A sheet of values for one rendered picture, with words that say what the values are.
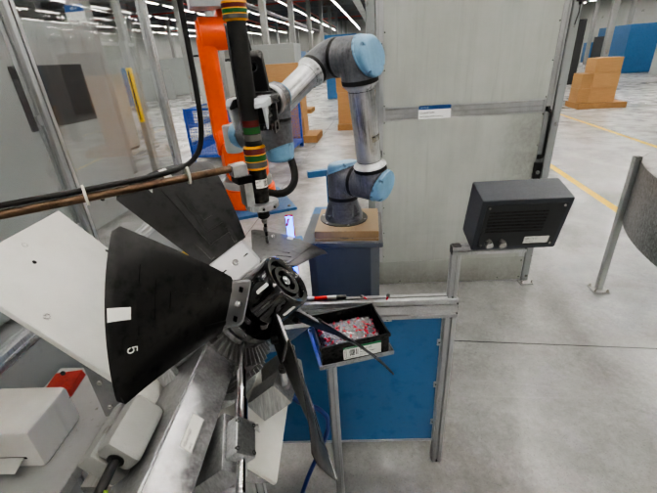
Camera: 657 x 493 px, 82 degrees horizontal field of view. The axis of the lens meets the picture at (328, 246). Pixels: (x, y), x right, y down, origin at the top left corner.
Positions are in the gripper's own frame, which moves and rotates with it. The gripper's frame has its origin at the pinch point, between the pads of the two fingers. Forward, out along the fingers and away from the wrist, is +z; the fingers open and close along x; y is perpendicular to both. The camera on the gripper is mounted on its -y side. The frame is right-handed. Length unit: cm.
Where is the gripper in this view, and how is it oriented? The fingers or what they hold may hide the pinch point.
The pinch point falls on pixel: (242, 102)
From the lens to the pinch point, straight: 74.8
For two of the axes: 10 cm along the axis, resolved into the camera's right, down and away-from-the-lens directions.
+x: -10.0, 0.3, 0.8
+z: -0.5, 4.5, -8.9
